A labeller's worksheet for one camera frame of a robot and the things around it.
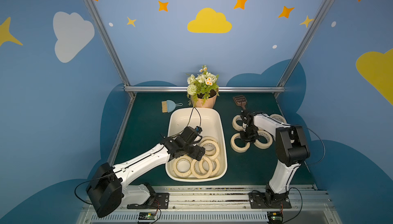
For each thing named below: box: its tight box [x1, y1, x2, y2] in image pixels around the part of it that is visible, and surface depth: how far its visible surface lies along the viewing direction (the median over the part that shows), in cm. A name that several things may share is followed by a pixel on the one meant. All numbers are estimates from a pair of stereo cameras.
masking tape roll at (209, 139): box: [200, 136, 220, 161], surface depth 88 cm
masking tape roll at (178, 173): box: [172, 154, 193, 179], surface depth 82 cm
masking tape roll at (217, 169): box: [208, 158, 221, 178], surface depth 84 cm
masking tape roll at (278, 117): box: [269, 113, 288, 124], surface depth 107 cm
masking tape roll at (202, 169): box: [190, 155, 213, 179], surface depth 80 cm
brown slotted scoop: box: [232, 95, 248, 110], surface depth 118 cm
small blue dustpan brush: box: [161, 99, 184, 114], surface depth 117 cm
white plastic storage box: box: [165, 107, 228, 183], surface depth 85 cm
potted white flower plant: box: [186, 64, 220, 109], surface depth 90 cm
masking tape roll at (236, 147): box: [230, 132, 251, 153], surface depth 92 cm
